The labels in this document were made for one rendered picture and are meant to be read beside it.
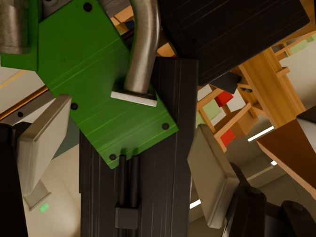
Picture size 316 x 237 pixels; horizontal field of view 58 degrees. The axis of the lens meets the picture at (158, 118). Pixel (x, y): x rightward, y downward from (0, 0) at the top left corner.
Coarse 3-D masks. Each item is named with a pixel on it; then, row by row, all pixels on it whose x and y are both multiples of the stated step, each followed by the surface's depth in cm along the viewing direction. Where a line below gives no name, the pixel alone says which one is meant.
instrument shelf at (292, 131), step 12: (276, 132) 87; (288, 132) 82; (300, 132) 77; (264, 144) 83; (276, 144) 78; (288, 144) 74; (300, 144) 70; (276, 156) 72; (288, 156) 68; (300, 156) 64; (312, 156) 61; (288, 168) 64; (300, 168) 60; (312, 168) 57; (300, 180) 58; (312, 180) 53; (312, 192) 54
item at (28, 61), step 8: (32, 0) 32; (40, 0) 33; (32, 8) 33; (40, 8) 34; (32, 16) 33; (40, 16) 34; (32, 24) 33; (32, 32) 34; (32, 40) 34; (32, 48) 34; (0, 56) 34; (8, 56) 34; (16, 56) 35; (24, 56) 35; (32, 56) 35; (0, 64) 35; (8, 64) 35; (16, 64) 35; (24, 64) 35; (32, 64) 35
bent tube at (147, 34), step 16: (144, 0) 30; (144, 16) 31; (160, 16) 32; (144, 32) 31; (160, 32) 32; (144, 48) 32; (128, 64) 33; (144, 64) 32; (128, 80) 33; (144, 80) 33; (112, 96) 33; (128, 96) 33; (144, 96) 34
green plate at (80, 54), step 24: (72, 0) 33; (96, 0) 33; (48, 24) 34; (72, 24) 34; (96, 24) 34; (48, 48) 35; (72, 48) 35; (96, 48) 35; (120, 48) 35; (48, 72) 36; (72, 72) 36; (96, 72) 36; (120, 72) 36; (72, 96) 37; (96, 96) 37; (96, 120) 38; (120, 120) 38; (144, 120) 39; (168, 120) 39; (96, 144) 39; (120, 144) 40; (144, 144) 40
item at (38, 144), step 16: (64, 96) 18; (48, 112) 15; (64, 112) 17; (32, 128) 13; (48, 128) 14; (64, 128) 18; (32, 144) 12; (48, 144) 15; (16, 160) 12; (32, 160) 12; (48, 160) 16; (32, 176) 13
